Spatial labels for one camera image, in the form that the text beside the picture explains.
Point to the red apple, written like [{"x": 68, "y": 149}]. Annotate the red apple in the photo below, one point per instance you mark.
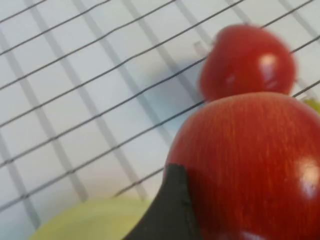
[
  {"x": 250, "y": 162},
  {"x": 245, "y": 65}
]

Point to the yellow round plate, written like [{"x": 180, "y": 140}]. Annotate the yellow round plate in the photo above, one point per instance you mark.
[{"x": 95, "y": 220}]

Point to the yellow banana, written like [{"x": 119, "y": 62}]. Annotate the yellow banana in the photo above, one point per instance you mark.
[{"x": 312, "y": 104}]

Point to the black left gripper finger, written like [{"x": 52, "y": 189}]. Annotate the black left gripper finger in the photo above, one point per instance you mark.
[{"x": 172, "y": 212}]

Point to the white grid-checked tablecloth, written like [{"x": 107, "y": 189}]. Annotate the white grid-checked tablecloth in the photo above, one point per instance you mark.
[{"x": 75, "y": 100}]

